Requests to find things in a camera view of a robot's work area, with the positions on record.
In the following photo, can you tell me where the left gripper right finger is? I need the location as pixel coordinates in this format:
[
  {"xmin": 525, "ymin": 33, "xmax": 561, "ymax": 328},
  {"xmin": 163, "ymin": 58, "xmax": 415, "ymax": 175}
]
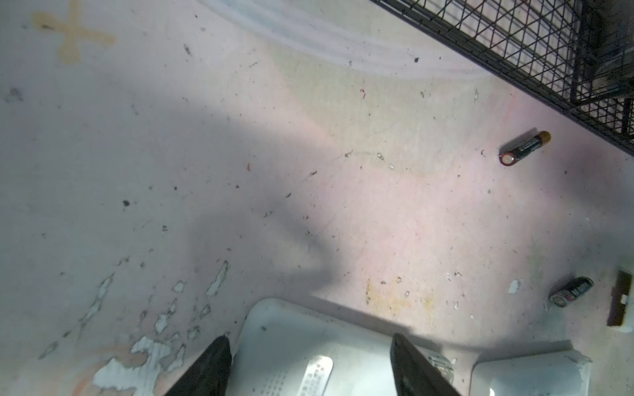
[{"xmin": 390, "ymin": 333, "xmax": 459, "ymax": 396}]

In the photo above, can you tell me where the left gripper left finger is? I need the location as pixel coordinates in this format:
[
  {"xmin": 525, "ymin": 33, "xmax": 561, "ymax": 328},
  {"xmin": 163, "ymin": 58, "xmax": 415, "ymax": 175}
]
[{"xmin": 165, "ymin": 335, "xmax": 232, "ymax": 396}]

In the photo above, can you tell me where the grey remote with teal buttons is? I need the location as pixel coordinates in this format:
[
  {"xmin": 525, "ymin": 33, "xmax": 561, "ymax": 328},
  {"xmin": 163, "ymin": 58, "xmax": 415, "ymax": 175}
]
[{"xmin": 226, "ymin": 299, "xmax": 454, "ymax": 395}]

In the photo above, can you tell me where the white remote control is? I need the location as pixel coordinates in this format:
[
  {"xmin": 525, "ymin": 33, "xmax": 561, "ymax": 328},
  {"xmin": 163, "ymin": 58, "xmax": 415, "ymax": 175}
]
[{"xmin": 469, "ymin": 350, "xmax": 592, "ymax": 396}]

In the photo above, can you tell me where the black red AA battery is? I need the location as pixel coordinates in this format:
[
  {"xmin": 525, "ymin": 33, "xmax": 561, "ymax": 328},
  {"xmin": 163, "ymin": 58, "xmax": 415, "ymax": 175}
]
[{"xmin": 549, "ymin": 277, "xmax": 594, "ymax": 308}]

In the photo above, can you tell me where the black gold AA battery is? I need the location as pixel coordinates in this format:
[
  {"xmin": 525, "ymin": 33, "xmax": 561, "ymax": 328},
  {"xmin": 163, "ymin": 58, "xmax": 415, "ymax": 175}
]
[{"xmin": 499, "ymin": 130, "xmax": 551, "ymax": 167}]

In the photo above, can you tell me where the black wire mesh basket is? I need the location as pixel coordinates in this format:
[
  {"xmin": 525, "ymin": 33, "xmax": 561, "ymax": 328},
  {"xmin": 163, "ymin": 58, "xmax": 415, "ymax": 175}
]
[{"xmin": 378, "ymin": 0, "xmax": 633, "ymax": 154}]

